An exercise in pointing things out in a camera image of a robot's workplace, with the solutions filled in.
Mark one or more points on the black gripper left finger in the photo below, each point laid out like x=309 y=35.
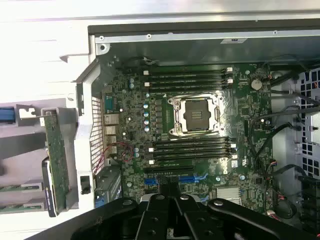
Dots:
x=155 y=220

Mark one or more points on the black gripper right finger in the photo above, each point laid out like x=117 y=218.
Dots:
x=200 y=222

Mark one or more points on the RAM slot with white latches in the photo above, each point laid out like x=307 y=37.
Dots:
x=190 y=148
x=187 y=81
x=187 y=72
x=190 y=158

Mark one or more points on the RAM slot with black latches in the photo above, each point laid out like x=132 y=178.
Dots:
x=187 y=86
x=187 y=76
x=190 y=143
x=190 y=153

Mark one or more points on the green RAM stick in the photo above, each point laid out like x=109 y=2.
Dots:
x=22 y=207
x=22 y=188

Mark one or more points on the silver chipset heat sink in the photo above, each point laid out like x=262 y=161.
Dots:
x=228 y=194

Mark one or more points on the blue expansion slot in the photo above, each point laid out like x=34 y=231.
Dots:
x=190 y=179

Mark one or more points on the black expansion slot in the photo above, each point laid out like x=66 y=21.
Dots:
x=167 y=170

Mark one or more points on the silver rear port block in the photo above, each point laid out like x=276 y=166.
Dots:
x=110 y=132

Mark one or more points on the open grey PC case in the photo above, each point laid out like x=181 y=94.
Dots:
x=83 y=130

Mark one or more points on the green graphics card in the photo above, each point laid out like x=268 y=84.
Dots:
x=56 y=160

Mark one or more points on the green motherboard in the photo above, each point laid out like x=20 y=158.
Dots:
x=250 y=112

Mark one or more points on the perforated metal disk bay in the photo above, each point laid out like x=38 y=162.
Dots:
x=311 y=140

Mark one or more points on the grey parts rack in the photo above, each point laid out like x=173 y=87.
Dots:
x=27 y=145

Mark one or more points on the silver coin cell battery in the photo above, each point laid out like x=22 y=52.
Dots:
x=256 y=84

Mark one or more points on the blue ribbed part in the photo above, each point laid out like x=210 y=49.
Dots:
x=5 y=115

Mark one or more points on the CPU socket with metal frame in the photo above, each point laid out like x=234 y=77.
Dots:
x=195 y=115

